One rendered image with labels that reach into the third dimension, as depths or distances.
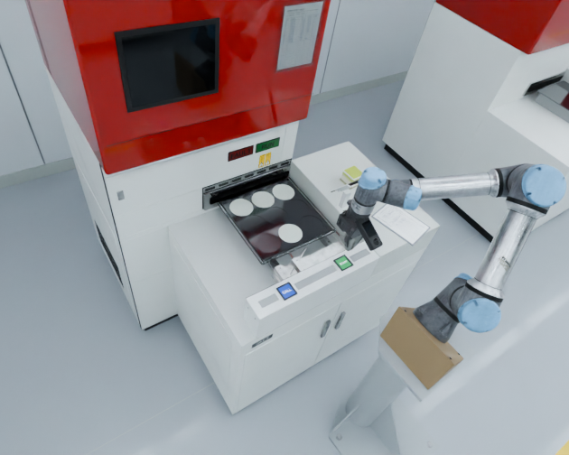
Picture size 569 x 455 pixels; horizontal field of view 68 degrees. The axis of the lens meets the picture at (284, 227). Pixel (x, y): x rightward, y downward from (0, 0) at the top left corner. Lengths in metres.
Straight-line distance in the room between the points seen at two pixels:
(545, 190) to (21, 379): 2.37
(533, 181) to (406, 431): 1.51
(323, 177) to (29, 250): 1.88
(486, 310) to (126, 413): 1.70
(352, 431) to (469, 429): 0.63
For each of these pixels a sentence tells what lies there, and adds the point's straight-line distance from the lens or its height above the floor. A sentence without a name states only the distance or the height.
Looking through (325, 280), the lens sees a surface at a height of 0.96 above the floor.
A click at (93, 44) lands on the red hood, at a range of 1.27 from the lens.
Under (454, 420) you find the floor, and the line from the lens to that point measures 2.62.
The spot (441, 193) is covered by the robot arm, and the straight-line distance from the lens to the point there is 1.49.
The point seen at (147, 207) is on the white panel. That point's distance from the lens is 1.73.
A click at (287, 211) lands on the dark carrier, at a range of 1.83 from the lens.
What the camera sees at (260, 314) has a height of 0.96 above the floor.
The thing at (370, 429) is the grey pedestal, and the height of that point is 0.02.
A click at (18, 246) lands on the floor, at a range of 3.05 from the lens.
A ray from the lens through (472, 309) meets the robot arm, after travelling 1.42.
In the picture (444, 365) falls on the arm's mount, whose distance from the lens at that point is 1.51.
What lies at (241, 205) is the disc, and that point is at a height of 0.90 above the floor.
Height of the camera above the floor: 2.22
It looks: 48 degrees down
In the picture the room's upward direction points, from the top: 12 degrees clockwise
